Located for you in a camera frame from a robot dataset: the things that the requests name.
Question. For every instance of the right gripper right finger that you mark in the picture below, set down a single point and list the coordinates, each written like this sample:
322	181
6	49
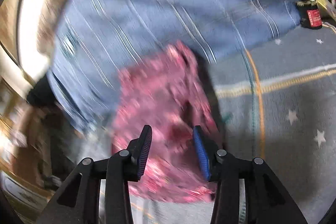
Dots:
216	166

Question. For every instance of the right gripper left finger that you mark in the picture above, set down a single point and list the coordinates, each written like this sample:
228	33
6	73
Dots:
127	165

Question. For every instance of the pink floral garment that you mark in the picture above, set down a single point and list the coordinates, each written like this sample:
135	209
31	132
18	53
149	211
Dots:
165	92

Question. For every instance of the grey bed sheet with emblem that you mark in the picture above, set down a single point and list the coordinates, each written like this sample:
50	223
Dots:
275	101

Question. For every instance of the blue plaid quilt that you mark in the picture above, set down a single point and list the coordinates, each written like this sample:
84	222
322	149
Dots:
96	38

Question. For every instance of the dark bottle red label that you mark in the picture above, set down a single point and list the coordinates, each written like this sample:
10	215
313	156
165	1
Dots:
309	13

